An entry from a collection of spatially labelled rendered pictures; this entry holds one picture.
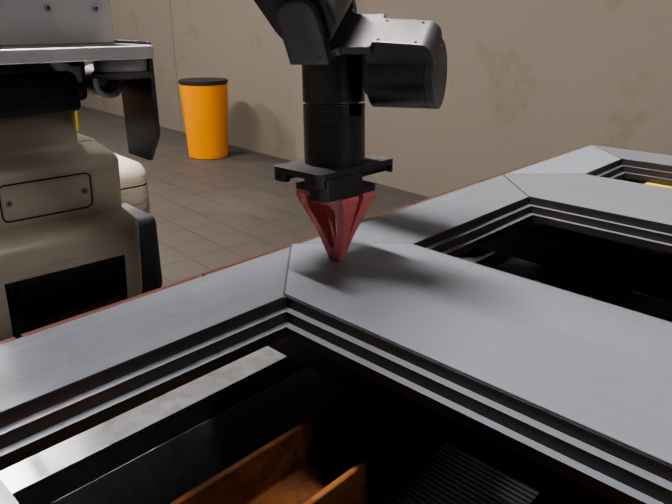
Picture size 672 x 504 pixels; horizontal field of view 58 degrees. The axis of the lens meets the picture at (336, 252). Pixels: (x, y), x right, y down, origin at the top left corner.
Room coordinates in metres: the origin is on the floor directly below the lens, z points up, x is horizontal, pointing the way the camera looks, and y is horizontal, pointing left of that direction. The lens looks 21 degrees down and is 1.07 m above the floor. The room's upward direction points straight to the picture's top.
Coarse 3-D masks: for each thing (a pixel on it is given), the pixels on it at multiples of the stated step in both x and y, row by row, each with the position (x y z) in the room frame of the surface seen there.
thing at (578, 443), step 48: (432, 240) 0.64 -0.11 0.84; (480, 240) 0.69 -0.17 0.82; (624, 240) 0.70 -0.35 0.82; (192, 336) 0.42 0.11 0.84; (240, 336) 0.44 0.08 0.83; (288, 336) 0.46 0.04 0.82; (336, 336) 0.43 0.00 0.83; (96, 384) 0.36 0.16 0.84; (144, 384) 0.38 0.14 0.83; (384, 384) 0.39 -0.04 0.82; (432, 384) 0.37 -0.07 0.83; (480, 384) 0.35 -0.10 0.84; (0, 432) 0.31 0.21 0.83; (48, 432) 0.32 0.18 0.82; (480, 432) 0.33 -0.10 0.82; (528, 432) 0.32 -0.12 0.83; (576, 432) 0.30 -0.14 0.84; (0, 480) 0.28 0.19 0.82; (576, 480) 0.29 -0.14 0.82; (624, 480) 0.28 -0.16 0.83
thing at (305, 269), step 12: (312, 252) 0.59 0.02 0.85; (324, 252) 0.59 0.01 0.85; (348, 252) 0.59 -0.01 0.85; (360, 252) 0.59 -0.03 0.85; (372, 252) 0.59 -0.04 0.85; (384, 252) 0.59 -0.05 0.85; (288, 264) 0.56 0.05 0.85; (300, 264) 0.56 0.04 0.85; (312, 264) 0.56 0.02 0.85; (324, 264) 0.56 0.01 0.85; (336, 264) 0.56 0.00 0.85; (348, 264) 0.56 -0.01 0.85; (288, 276) 0.53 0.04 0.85; (300, 276) 0.53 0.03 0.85; (312, 276) 0.53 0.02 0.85; (324, 276) 0.53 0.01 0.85; (288, 288) 0.50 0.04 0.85
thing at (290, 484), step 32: (576, 288) 0.86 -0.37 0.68; (608, 288) 0.79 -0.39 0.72; (320, 416) 0.48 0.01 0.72; (352, 416) 0.51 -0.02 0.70; (384, 416) 0.54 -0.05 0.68; (288, 448) 0.45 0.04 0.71; (320, 448) 0.48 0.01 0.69; (352, 448) 0.49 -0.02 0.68; (384, 448) 0.43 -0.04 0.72; (416, 448) 0.46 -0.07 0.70; (224, 480) 0.40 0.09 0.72; (256, 480) 0.42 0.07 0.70; (288, 480) 0.44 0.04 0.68; (320, 480) 0.44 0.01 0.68; (352, 480) 0.40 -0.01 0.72; (384, 480) 0.43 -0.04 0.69
